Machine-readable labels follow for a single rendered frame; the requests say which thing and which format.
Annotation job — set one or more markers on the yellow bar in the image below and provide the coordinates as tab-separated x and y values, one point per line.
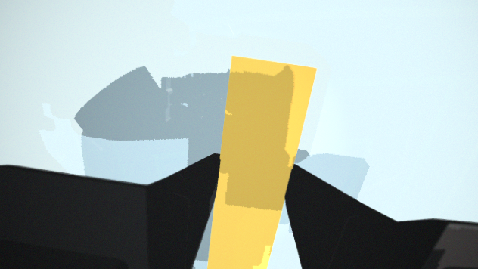
264	118

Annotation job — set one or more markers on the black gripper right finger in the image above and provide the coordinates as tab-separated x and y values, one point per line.
333	230

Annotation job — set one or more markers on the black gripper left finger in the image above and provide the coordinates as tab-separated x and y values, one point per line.
148	226

